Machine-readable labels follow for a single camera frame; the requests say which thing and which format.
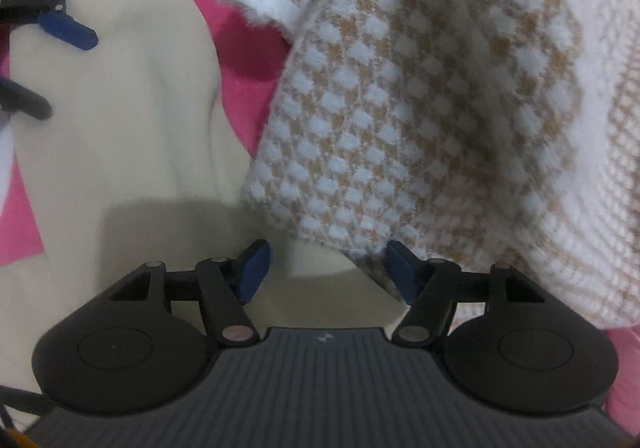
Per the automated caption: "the beige white houndstooth sweater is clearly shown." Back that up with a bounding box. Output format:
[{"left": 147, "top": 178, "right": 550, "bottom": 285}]
[{"left": 215, "top": 0, "right": 640, "bottom": 330}]

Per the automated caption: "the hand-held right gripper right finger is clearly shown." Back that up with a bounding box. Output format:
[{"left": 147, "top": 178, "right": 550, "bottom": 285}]
[{"left": 387, "top": 241, "right": 546, "bottom": 346}]

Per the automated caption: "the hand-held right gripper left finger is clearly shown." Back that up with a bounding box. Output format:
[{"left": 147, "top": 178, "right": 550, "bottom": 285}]
[{"left": 107, "top": 239, "right": 272, "bottom": 345}]

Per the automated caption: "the cream zip jacket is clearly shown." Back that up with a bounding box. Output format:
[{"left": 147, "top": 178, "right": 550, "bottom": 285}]
[{"left": 0, "top": 0, "right": 401, "bottom": 429}]

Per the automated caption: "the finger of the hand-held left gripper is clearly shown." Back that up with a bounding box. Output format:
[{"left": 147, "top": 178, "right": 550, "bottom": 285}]
[
  {"left": 0, "top": 0, "right": 98, "bottom": 52},
  {"left": 0, "top": 78, "right": 53, "bottom": 121}
]

